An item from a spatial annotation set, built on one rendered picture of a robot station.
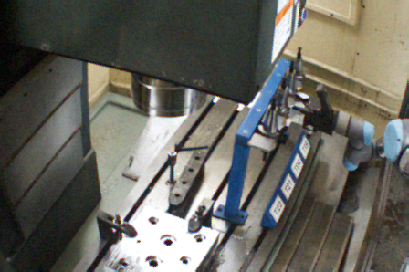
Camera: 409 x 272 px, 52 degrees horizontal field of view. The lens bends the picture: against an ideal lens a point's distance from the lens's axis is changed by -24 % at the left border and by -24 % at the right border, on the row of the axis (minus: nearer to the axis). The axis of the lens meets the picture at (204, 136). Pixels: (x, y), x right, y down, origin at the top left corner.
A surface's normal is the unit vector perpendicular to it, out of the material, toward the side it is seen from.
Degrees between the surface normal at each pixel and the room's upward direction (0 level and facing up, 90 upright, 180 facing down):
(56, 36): 90
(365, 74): 90
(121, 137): 0
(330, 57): 90
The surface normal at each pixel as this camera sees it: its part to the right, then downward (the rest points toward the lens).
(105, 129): 0.07, -0.77
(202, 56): -0.40, 0.56
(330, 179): -0.11, -0.48
